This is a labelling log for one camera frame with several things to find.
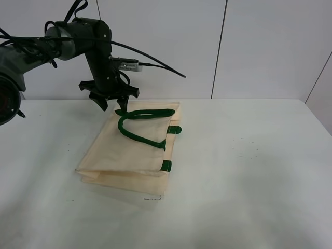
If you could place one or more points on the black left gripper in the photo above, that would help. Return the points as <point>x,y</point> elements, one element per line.
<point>107,82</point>

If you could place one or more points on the white linen bag green handles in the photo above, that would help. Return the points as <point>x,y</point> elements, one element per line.
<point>134,153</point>

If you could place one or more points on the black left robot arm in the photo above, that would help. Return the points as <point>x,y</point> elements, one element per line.
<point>64,41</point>

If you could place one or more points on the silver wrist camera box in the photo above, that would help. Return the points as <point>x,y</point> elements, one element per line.
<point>124,64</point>

